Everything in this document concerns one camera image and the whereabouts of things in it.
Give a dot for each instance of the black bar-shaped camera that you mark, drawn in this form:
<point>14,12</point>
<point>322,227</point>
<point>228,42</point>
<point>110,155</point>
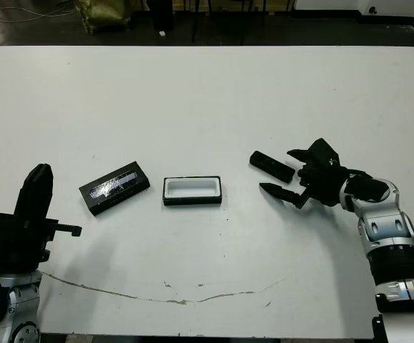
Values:
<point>271,167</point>

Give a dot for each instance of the black box with white insert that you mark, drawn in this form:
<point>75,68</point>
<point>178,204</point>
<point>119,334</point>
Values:
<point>171,201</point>

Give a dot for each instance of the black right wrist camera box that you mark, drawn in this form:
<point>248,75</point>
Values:
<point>324,151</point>

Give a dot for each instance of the olive green shiny bag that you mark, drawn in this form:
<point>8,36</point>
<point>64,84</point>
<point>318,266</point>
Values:
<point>106,14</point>

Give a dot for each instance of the black metal furniture leg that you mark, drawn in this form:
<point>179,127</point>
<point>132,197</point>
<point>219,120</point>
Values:
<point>193,21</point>

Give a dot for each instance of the black box lid with picture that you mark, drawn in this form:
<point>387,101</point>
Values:
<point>115,186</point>

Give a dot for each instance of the small white floor object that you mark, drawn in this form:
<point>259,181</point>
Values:
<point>162,33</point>

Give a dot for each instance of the person in black clothes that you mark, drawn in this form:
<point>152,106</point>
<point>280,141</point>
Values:
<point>160,14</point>

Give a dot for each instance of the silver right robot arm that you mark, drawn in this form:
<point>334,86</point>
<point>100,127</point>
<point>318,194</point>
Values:
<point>385,225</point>

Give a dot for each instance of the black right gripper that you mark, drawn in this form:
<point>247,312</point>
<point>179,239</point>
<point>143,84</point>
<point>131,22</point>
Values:
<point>322,186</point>

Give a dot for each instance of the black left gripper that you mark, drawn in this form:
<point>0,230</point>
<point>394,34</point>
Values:
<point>17,243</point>

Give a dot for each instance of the black round wall fixture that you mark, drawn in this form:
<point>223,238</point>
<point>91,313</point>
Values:
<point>373,10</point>

